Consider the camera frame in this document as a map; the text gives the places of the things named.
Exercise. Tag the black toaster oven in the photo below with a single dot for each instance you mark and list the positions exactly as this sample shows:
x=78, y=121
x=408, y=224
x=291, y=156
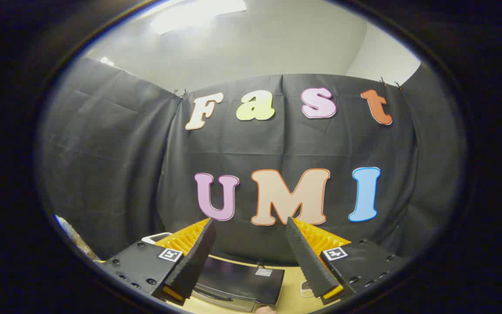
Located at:
x=238, y=279

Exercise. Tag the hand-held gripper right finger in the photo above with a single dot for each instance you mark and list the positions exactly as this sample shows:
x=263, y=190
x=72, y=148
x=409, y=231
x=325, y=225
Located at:
x=305, y=257

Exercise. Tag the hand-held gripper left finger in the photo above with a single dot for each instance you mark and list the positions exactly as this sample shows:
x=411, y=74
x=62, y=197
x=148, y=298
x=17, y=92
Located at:
x=196, y=257

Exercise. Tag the black backdrop cloth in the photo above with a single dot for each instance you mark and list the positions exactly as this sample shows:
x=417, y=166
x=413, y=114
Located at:
x=116, y=165

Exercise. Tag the white power strip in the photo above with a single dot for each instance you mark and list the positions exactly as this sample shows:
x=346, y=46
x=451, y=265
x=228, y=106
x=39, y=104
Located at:
x=155, y=237

